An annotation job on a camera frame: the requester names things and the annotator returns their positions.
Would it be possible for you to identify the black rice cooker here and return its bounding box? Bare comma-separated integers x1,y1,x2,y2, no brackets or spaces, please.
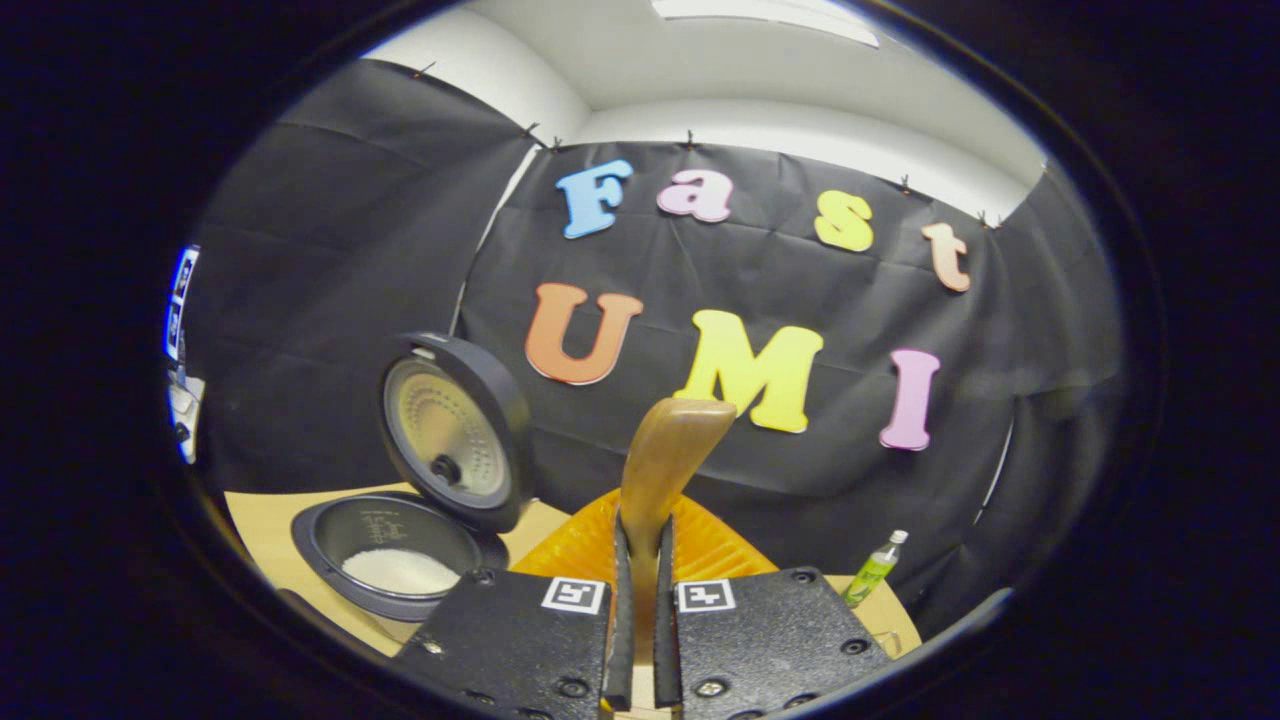
290,332,534,623

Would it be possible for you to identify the blue white poster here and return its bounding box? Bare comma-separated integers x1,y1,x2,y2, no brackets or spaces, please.
163,245,206,466

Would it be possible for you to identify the ceiling light panel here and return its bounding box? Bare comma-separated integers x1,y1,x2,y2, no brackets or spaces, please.
650,0,881,48

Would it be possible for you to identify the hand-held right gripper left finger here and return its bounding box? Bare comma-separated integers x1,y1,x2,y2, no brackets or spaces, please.
395,488,637,720

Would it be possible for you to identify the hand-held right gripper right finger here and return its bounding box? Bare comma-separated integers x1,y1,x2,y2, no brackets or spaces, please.
655,495,896,720

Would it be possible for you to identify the green label drink bottle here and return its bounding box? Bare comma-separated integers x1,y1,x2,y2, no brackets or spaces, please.
842,530,909,609

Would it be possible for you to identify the white rice pile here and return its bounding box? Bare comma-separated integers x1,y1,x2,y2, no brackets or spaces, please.
342,547,463,598

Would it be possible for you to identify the wooden spoon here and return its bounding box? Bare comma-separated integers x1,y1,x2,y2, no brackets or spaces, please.
620,398,738,641

